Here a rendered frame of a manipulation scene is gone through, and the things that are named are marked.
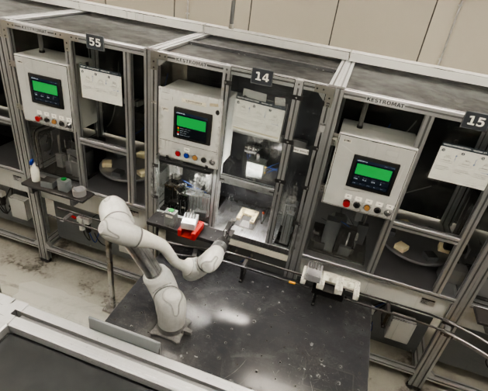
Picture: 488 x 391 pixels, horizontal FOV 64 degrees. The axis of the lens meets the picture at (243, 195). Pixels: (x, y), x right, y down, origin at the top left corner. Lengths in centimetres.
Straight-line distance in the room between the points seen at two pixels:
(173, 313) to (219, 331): 34
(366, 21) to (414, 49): 71
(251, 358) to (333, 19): 452
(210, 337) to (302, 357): 53
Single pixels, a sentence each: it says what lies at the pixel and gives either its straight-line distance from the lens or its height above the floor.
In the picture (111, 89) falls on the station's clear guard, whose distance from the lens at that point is 273.
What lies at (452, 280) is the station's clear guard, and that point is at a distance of 278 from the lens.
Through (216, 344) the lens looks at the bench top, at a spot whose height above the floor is 68.
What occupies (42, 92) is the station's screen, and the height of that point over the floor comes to 162.
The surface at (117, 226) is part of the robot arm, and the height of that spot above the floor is 145.
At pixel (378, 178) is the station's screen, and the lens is 232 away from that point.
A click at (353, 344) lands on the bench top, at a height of 68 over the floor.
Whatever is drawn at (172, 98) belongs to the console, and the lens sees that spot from 249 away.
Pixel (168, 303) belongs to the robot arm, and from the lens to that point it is 222.
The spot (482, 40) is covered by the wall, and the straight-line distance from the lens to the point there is 588.
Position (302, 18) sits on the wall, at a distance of 582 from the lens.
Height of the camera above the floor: 256
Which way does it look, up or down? 31 degrees down
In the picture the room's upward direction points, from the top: 8 degrees clockwise
